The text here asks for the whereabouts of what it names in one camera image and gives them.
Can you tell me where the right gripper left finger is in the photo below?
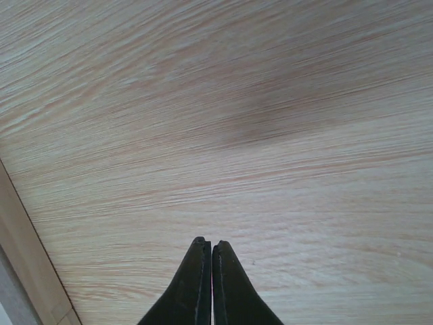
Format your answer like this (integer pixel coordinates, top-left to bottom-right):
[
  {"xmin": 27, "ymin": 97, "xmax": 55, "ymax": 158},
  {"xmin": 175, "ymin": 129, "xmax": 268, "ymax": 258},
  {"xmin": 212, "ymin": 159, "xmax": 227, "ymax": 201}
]
[{"xmin": 138, "ymin": 236, "xmax": 212, "ymax": 325}]

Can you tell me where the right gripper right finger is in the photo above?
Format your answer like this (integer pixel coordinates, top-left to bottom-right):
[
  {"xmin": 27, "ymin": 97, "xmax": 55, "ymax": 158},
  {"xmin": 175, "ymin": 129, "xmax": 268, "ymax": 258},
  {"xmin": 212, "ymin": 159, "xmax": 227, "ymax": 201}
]
[{"xmin": 212, "ymin": 240, "xmax": 282, "ymax": 324}]

